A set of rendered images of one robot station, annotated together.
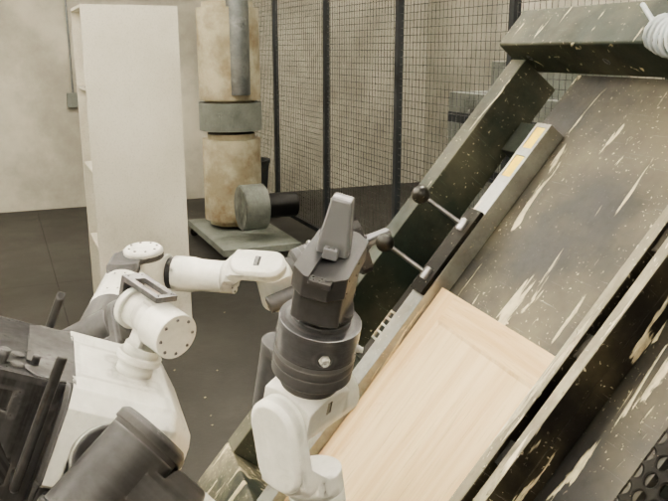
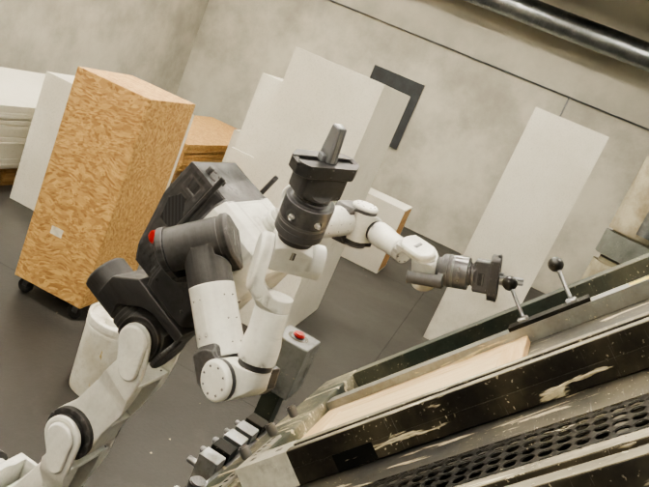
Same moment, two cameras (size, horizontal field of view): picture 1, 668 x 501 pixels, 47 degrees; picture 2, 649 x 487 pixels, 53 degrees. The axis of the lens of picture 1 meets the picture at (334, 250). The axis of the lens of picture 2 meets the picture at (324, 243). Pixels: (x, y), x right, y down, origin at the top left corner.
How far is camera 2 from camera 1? 0.67 m
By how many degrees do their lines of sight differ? 34
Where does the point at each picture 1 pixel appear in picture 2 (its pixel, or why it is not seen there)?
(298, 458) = (257, 268)
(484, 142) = not seen: outside the picture
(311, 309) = (295, 180)
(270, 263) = (423, 250)
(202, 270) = (387, 236)
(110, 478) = (190, 234)
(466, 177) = not seen: hidden behind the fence
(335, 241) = (326, 150)
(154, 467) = (212, 243)
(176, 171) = (538, 256)
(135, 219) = not seen: hidden behind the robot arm
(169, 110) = (558, 210)
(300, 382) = (278, 224)
